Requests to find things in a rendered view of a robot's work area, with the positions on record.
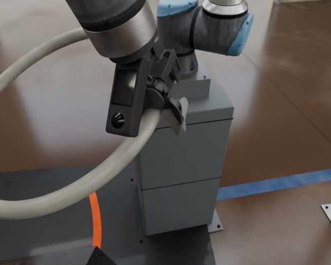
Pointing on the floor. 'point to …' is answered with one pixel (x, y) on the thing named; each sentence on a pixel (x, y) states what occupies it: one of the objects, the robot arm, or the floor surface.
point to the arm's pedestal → (185, 166)
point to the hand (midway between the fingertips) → (165, 132)
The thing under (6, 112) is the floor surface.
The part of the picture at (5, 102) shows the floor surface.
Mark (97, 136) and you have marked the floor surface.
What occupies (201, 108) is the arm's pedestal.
